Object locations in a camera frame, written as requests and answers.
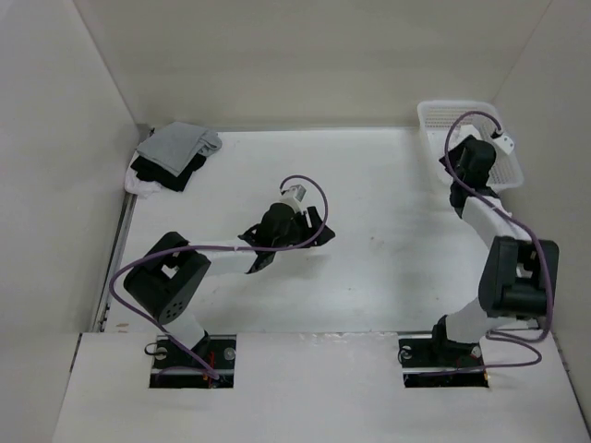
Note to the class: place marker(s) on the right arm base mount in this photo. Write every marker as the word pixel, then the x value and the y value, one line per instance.
pixel 454 368

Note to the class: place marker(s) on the folded white tank top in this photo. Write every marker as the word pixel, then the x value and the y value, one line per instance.
pixel 141 189

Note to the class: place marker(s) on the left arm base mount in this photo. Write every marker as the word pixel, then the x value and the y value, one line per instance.
pixel 172 368

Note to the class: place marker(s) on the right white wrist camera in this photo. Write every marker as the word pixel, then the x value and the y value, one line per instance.
pixel 503 143

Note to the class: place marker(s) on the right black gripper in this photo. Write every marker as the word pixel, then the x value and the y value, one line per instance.
pixel 453 154

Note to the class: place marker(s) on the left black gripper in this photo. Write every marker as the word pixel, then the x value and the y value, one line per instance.
pixel 300 218

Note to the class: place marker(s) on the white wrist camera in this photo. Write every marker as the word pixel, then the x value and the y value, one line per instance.
pixel 503 143
pixel 293 196

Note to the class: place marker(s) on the metal table edge rail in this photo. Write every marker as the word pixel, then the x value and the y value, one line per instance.
pixel 99 299

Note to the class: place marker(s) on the folded grey tank top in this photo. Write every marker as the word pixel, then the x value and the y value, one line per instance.
pixel 175 145

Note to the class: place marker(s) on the white tank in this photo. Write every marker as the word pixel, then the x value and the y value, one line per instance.
pixel 460 133
pixel 141 189

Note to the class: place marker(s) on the folded black tank top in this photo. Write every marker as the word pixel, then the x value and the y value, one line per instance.
pixel 149 171

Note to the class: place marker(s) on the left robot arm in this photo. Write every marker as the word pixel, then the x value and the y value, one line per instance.
pixel 165 285

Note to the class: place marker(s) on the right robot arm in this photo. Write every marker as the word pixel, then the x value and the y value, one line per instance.
pixel 519 276

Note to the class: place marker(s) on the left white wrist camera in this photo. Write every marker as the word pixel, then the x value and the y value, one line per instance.
pixel 293 196

